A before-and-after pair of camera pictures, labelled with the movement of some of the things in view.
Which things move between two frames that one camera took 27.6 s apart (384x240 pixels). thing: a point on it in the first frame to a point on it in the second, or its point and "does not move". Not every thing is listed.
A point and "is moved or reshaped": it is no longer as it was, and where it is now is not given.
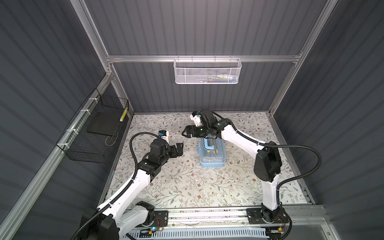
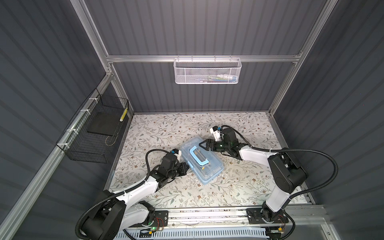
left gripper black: [178, 149] to [183, 170]
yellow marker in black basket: [123, 115] does not move
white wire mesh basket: [207, 70] does not move
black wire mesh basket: [91, 135] does not move
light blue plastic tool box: [212, 153] is moved or reshaped
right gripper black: [193, 132] to [208, 145]
